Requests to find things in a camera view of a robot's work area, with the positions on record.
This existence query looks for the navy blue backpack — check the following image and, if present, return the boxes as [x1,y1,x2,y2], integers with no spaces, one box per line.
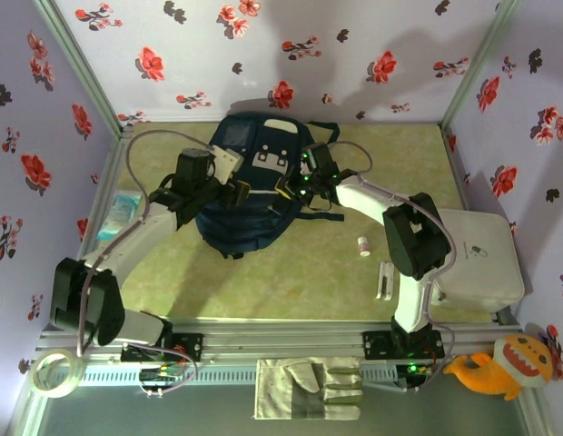
[194,112,346,260]

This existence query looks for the white storage case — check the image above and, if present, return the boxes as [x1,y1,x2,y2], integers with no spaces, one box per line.
[433,208,526,314]

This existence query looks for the blue tissue packet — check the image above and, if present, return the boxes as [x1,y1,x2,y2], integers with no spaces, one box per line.
[97,193,142,242]

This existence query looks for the grey work glove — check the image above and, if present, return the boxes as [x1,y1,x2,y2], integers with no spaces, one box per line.
[252,357,365,421]

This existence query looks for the clear tape roll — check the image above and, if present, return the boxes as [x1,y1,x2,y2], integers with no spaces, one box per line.
[29,349,85,400]

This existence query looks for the orange plush toy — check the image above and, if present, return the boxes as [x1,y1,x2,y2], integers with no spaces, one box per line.
[443,334,555,401]

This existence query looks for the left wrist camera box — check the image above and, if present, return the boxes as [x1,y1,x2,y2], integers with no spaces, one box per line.
[211,144,244,185]

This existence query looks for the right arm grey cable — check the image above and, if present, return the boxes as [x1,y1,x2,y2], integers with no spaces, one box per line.
[329,140,458,394]

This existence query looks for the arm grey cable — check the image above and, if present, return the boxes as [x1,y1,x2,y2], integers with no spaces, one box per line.
[75,129,217,399]
[329,140,458,394]

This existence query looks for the left arm grey cable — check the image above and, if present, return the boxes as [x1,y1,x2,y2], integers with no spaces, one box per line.
[75,129,217,399]

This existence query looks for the aluminium front rail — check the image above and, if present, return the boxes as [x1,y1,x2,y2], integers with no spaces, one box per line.
[35,320,523,362]

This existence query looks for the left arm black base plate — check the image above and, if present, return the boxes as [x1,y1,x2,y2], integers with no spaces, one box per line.
[121,333,204,363]

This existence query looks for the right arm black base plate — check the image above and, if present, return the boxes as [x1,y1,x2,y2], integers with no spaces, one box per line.
[361,330,445,362]

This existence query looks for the aluminium corner post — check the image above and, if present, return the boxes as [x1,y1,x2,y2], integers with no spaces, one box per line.
[440,0,524,133]
[34,0,133,137]

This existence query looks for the slotted cable duct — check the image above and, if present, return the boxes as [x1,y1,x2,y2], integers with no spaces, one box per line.
[49,365,400,388]

